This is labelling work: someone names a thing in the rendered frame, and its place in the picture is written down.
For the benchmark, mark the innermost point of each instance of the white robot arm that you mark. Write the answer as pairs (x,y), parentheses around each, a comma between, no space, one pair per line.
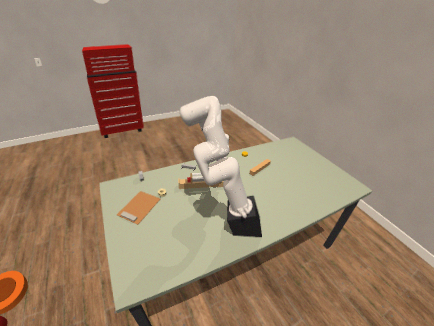
(216,147)

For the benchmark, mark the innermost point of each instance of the orange wooden bar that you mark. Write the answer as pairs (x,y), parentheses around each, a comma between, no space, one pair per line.
(260,167)

